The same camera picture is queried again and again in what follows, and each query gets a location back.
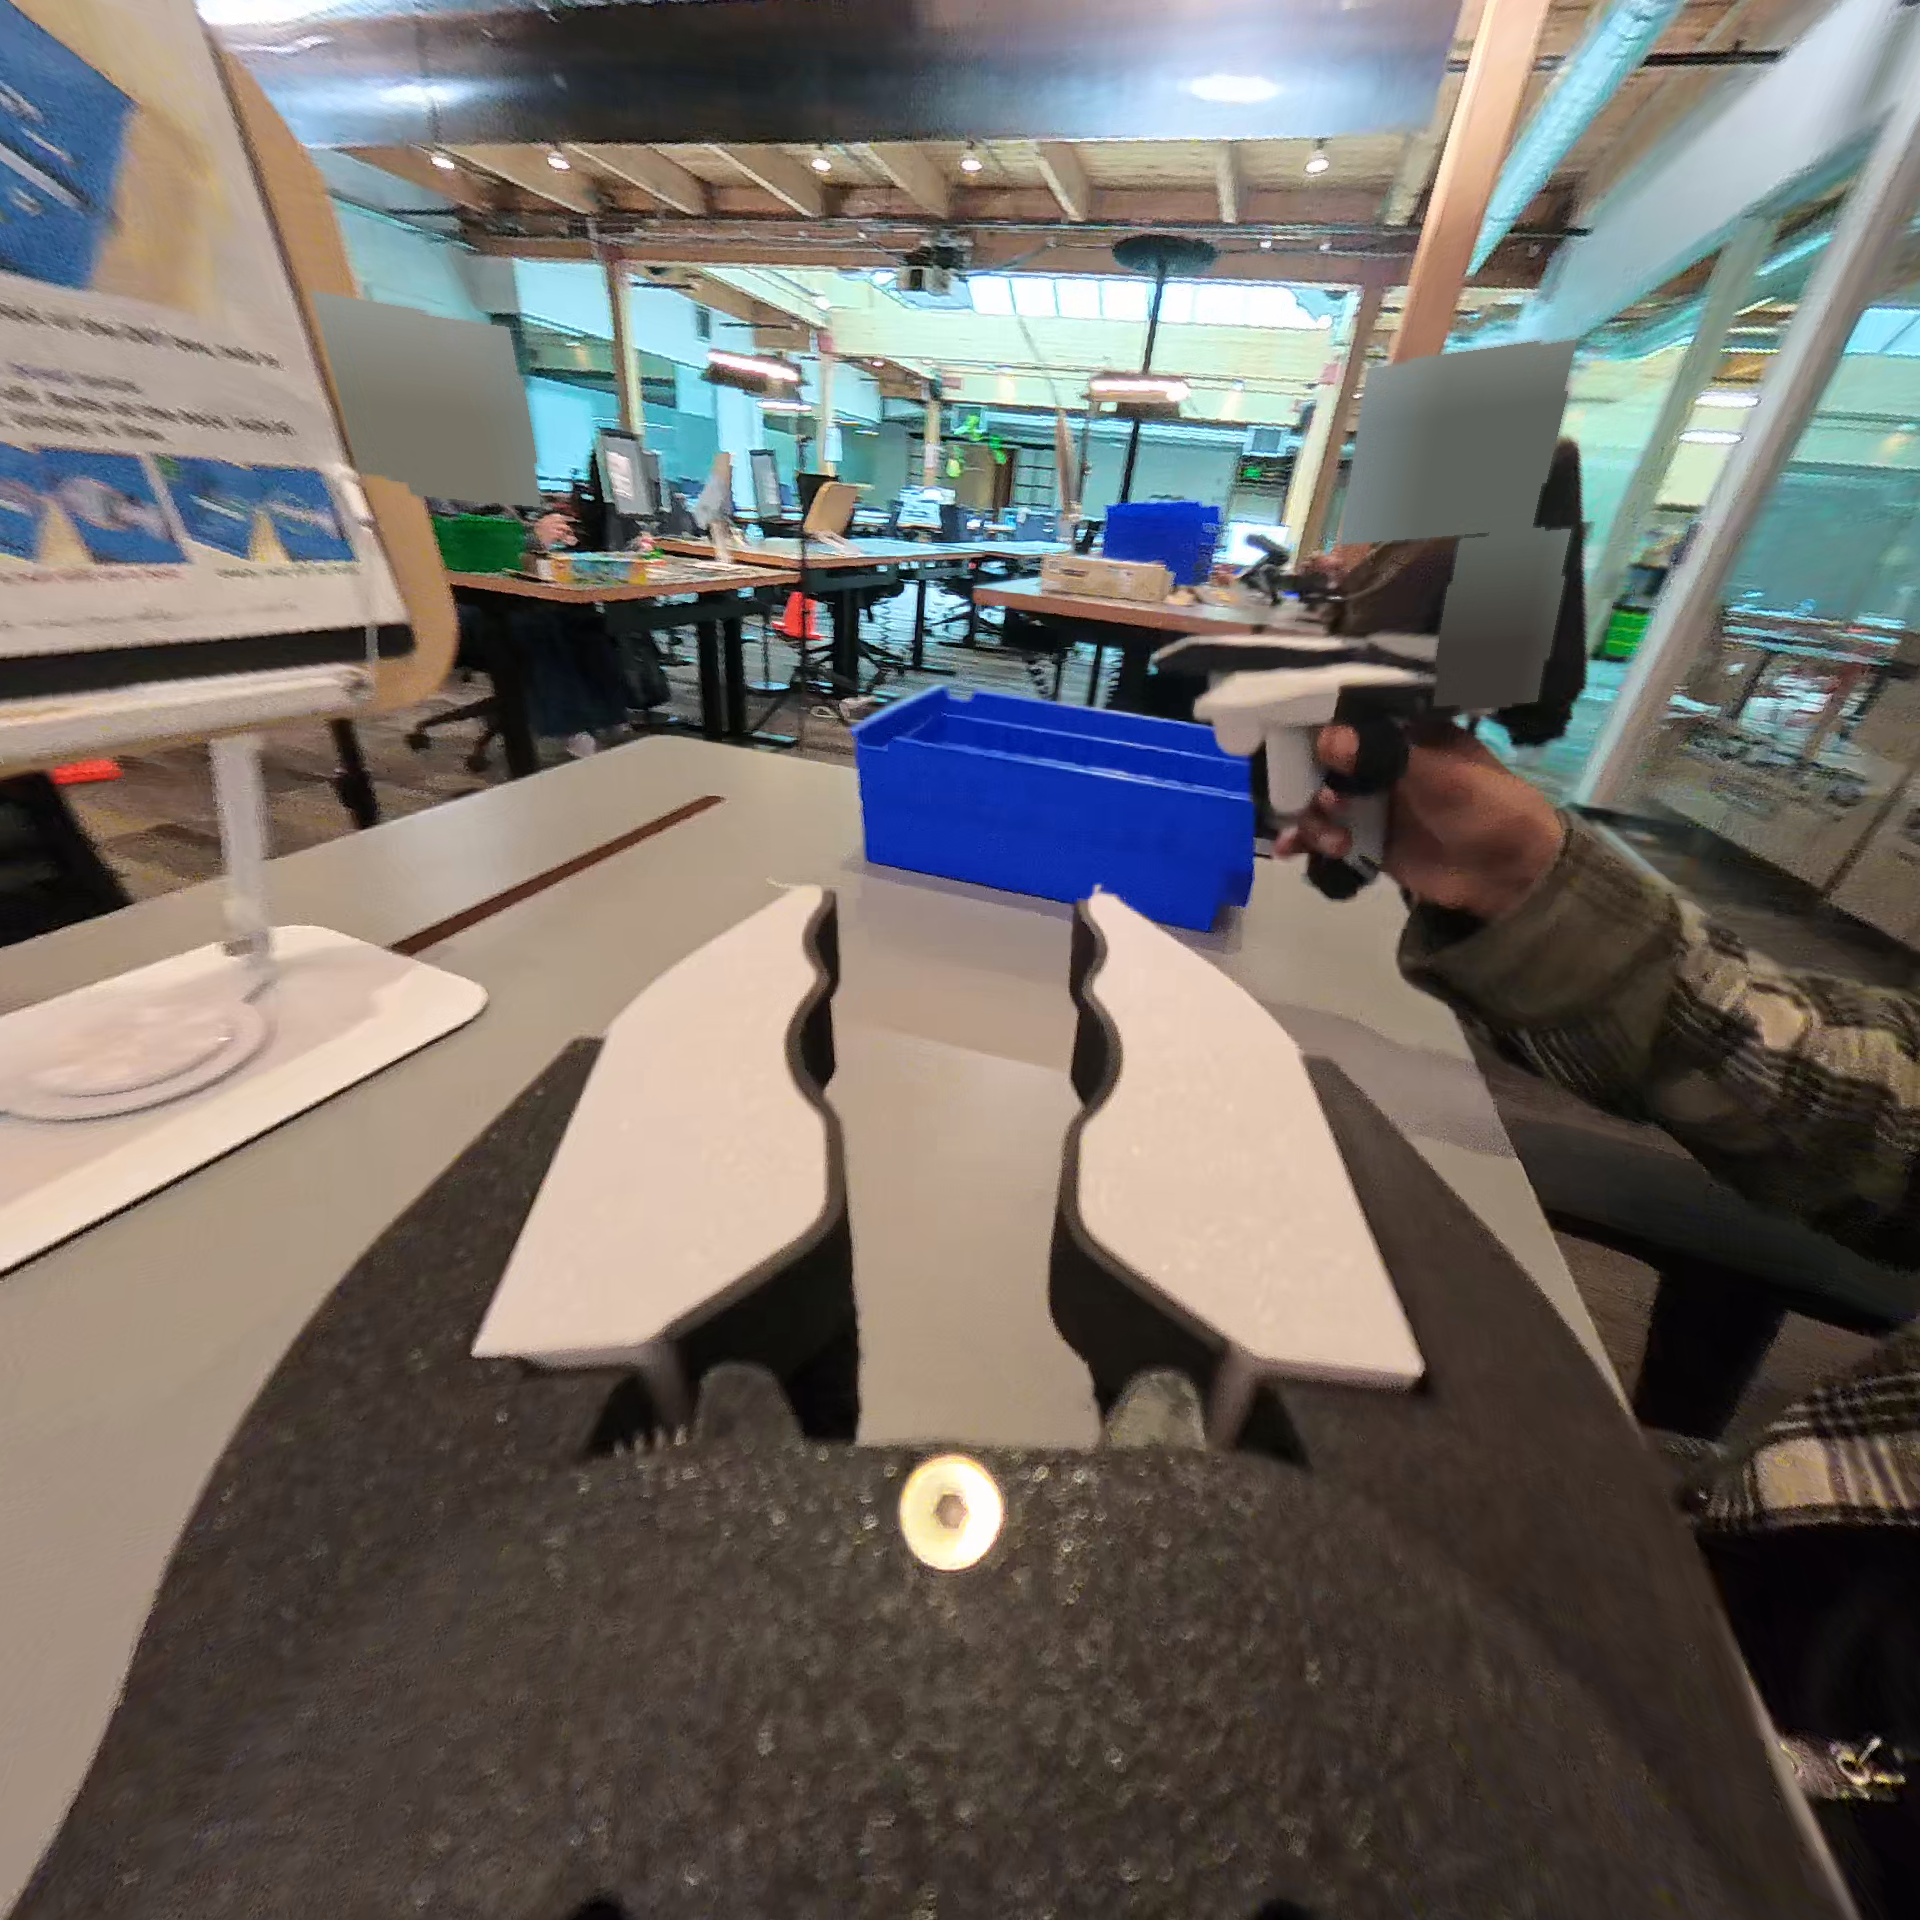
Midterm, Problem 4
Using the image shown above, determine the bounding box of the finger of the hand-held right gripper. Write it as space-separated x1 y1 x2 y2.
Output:
1152 632 1441 673
1198 663 1445 760

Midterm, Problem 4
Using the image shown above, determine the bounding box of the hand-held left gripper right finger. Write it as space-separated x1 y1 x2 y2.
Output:
1048 891 1425 1427

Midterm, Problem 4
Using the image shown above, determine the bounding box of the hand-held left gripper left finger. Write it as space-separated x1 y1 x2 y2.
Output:
469 884 856 1412

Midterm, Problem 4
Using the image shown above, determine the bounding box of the blue plastic bin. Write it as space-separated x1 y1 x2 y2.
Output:
851 687 1259 935

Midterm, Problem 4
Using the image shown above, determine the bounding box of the person's right forearm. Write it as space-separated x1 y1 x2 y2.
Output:
1394 809 1920 1269

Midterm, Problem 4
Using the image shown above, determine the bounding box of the person's right hand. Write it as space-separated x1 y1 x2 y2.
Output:
1278 720 1567 916

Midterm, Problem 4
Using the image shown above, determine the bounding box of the tall blue storage crate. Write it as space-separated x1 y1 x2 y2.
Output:
1102 503 1225 591

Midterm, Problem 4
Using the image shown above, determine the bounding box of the wooden top office desk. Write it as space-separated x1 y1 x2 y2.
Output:
450 568 805 752
970 577 1352 706

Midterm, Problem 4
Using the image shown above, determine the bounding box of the instruction sheet on white stand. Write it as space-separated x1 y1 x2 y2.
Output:
0 0 488 1277

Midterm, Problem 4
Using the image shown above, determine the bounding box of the black pole patio heater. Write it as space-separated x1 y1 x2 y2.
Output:
1083 232 1221 505

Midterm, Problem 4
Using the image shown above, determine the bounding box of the person's plaid shirt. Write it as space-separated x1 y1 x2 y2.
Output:
1687 1328 1920 1539

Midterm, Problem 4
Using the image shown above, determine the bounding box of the printed instruction sheet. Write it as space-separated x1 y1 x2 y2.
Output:
0 0 408 663

